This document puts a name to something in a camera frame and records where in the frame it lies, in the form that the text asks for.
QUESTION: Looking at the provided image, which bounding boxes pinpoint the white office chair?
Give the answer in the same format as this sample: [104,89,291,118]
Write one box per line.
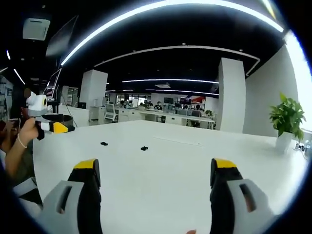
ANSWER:
[104,102,119,123]

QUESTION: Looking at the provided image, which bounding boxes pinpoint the curved ceiling light strip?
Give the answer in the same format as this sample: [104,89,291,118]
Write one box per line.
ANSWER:
[60,0,285,66]

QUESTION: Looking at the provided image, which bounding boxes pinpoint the row of white office desks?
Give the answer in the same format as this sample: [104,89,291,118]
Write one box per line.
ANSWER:
[118,107,216,129]

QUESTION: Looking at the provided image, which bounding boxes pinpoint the white table cable cover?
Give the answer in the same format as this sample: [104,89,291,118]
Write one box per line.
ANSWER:
[153,136,203,147]

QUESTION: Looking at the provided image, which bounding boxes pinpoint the white plant pot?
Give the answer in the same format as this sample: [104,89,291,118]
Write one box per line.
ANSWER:
[275,131,295,154]

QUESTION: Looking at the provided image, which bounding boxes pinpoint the green potted plant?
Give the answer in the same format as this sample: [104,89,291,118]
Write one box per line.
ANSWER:
[269,92,307,142]

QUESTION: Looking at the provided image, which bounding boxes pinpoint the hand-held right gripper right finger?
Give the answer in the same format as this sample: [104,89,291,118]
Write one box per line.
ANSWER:
[209,157,281,234]

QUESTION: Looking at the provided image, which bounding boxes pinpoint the person's left hand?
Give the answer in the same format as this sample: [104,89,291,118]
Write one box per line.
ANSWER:
[18,116,41,142]

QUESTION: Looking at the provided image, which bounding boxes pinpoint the ceiling air conditioner unit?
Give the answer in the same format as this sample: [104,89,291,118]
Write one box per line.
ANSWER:
[22,18,51,41]

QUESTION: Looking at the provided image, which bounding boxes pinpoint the thin white bracelet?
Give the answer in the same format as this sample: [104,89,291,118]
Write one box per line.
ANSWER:
[17,133,28,149]

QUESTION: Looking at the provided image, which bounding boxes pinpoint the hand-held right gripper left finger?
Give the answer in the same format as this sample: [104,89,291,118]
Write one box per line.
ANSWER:
[36,158,103,234]

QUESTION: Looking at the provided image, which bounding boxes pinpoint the tilted display screen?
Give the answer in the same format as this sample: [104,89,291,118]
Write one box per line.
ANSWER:
[43,68,63,102]

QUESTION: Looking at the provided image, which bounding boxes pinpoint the black round bin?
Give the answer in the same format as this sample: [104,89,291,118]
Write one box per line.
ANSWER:
[45,113,74,128]

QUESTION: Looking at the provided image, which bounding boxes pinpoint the dark hanging ceiling panel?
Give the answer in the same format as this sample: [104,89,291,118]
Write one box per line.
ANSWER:
[45,15,79,59]

